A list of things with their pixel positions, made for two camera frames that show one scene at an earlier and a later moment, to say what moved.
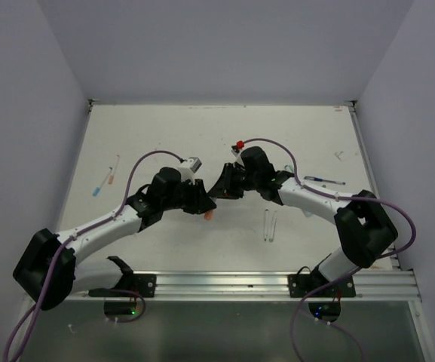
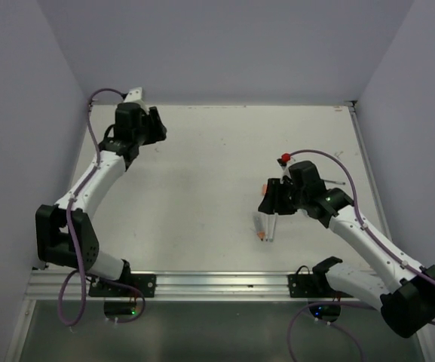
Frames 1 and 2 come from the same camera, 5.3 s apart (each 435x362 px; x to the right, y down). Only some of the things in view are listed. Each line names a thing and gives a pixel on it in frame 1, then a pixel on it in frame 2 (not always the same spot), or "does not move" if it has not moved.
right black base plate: (300, 285) does not move
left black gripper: (200, 201) → (158, 130)
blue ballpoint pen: (325, 180) does not move
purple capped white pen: (266, 224) does not move
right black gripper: (224, 187) → (271, 200)
